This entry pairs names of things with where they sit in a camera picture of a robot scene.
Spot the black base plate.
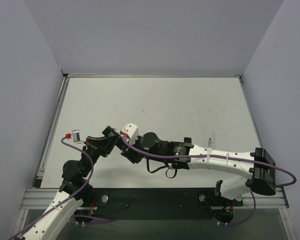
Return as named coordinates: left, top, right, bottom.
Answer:
left=74, top=187, right=243, bottom=221

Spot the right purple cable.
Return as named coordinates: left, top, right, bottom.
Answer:
left=121, top=134, right=297, bottom=226

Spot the purple cable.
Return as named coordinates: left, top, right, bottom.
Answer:
left=9, top=133, right=113, bottom=240
left=121, top=134, right=297, bottom=226

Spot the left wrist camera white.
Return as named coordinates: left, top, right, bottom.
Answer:
left=65, top=129, right=85, bottom=145

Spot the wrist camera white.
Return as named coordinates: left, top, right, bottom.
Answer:
left=120, top=122, right=139, bottom=145
left=65, top=129, right=85, bottom=145

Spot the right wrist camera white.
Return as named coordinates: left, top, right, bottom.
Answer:
left=120, top=122, right=139, bottom=145

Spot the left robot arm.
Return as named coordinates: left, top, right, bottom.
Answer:
left=10, top=133, right=120, bottom=240

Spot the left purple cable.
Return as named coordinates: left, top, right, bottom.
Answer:
left=9, top=133, right=113, bottom=240

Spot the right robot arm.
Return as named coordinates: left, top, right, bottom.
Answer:
left=116, top=132, right=276, bottom=200

